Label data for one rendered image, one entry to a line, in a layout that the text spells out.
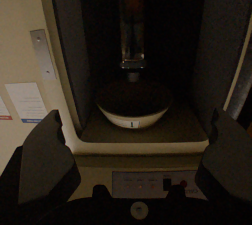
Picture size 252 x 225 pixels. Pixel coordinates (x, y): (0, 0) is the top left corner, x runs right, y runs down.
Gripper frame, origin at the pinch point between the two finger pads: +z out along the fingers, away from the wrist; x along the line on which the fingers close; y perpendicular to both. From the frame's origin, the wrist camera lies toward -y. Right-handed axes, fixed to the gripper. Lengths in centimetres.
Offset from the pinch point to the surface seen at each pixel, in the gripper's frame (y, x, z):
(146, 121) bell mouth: 9.8, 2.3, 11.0
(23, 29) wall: -10, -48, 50
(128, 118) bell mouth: 8.5, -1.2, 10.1
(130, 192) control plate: 21.4, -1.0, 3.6
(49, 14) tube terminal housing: -8.9, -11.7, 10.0
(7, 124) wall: 45, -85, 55
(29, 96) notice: 24, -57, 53
